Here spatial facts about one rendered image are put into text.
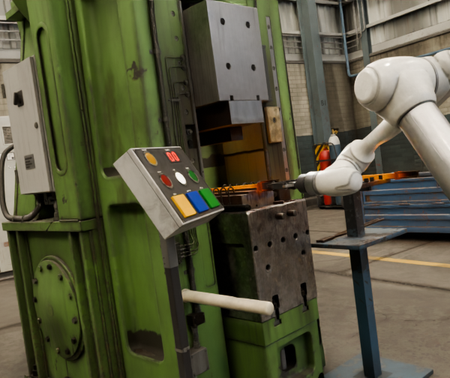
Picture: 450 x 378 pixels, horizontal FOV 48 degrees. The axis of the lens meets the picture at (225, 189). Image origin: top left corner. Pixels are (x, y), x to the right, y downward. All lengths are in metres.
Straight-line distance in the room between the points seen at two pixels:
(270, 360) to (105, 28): 1.55
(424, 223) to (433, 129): 4.46
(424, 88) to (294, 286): 1.14
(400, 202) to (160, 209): 4.55
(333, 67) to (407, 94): 10.06
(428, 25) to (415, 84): 9.40
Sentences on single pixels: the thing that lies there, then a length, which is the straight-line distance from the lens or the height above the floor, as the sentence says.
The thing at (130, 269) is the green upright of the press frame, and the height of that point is 0.71.
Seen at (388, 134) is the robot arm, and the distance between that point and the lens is 1.66.
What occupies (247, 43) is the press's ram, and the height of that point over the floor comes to 1.60.
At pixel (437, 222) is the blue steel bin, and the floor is 0.21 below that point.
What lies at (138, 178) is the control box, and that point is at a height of 1.11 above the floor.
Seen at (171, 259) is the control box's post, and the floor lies 0.83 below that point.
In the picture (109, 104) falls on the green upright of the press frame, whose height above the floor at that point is 1.44.
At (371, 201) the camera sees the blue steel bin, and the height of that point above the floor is 0.45.
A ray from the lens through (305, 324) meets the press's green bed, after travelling 2.29.
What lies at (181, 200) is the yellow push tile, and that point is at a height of 1.02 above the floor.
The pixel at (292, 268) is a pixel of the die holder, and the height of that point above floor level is 0.64.
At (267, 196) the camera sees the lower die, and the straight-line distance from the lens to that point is 2.15.
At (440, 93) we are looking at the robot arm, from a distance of 1.47.
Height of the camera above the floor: 1.12
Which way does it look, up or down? 3 degrees down
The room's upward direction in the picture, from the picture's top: 8 degrees counter-clockwise
